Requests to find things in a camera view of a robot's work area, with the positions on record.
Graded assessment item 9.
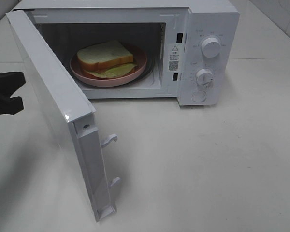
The white round door button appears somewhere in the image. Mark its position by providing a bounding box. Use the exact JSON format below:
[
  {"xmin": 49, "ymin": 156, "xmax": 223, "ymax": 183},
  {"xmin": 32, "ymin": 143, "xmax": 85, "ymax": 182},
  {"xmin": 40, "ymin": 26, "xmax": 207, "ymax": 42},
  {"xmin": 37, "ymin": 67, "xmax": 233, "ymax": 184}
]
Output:
[{"xmin": 191, "ymin": 90, "xmax": 206, "ymax": 102}]

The white warning label sticker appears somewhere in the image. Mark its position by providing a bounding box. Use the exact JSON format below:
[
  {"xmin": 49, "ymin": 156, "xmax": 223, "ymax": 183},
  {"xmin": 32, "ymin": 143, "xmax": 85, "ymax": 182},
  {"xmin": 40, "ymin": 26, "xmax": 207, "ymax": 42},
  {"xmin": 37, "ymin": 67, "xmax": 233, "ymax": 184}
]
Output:
[{"xmin": 168, "ymin": 43, "xmax": 182, "ymax": 72}]

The white microwave door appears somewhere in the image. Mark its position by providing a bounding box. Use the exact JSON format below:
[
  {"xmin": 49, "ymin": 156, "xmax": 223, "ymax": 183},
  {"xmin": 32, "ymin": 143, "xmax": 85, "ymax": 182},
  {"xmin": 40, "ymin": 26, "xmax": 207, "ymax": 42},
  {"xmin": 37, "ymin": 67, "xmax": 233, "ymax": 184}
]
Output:
[{"xmin": 6, "ymin": 10, "xmax": 120, "ymax": 221}]

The lettuce bread sandwich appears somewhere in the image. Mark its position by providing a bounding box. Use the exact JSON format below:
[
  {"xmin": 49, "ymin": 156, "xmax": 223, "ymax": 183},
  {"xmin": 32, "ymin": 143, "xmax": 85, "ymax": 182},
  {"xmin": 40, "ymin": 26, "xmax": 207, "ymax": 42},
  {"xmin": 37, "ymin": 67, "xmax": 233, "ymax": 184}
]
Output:
[{"xmin": 76, "ymin": 41, "xmax": 138, "ymax": 79}]

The white upper control knob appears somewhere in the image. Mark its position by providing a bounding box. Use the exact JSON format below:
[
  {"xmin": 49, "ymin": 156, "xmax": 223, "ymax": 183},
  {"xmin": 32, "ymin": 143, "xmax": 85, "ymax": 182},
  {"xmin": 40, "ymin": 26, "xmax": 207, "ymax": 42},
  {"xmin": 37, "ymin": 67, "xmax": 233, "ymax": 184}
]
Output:
[{"xmin": 201, "ymin": 36, "xmax": 221, "ymax": 58}]

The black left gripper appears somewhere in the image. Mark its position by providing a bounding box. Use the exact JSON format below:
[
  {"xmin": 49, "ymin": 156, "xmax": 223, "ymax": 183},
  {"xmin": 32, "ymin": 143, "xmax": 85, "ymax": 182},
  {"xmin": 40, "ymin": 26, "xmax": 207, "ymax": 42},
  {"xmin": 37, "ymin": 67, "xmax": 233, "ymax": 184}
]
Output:
[{"xmin": 0, "ymin": 72, "xmax": 26, "ymax": 115}]

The pink round plate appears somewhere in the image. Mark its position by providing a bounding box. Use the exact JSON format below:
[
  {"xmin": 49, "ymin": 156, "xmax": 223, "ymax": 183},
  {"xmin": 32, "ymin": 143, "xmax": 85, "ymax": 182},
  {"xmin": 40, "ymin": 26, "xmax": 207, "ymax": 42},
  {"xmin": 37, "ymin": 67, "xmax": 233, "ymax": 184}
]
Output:
[{"xmin": 70, "ymin": 43, "xmax": 148, "ymax": 87}]

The glass microwave turntable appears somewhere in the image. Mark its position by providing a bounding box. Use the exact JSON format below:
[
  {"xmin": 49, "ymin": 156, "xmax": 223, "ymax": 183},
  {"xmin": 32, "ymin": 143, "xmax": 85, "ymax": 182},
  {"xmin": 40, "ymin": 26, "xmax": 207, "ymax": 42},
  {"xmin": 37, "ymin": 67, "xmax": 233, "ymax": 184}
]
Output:
[{"xmin": 120, "ymin": 61, "xmax": 155, "ymax": 86}]

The white microwave oven body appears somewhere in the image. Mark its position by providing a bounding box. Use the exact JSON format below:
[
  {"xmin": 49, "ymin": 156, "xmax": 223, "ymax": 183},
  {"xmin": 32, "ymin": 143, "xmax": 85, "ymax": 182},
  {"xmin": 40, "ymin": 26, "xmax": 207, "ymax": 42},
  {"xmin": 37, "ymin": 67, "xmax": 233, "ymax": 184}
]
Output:
[{"xmin": 11, "ymin": 0, "xmax": 240, "ymax": 106}]

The white lower timer knob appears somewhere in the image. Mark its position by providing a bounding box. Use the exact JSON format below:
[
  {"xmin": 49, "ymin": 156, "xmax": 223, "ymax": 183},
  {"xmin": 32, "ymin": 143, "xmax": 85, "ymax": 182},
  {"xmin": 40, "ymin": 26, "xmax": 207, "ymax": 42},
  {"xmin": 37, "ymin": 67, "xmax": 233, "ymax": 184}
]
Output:
[{"xmin": 196, "ymin": 68, "xmax": 214, "ymax": 85}]

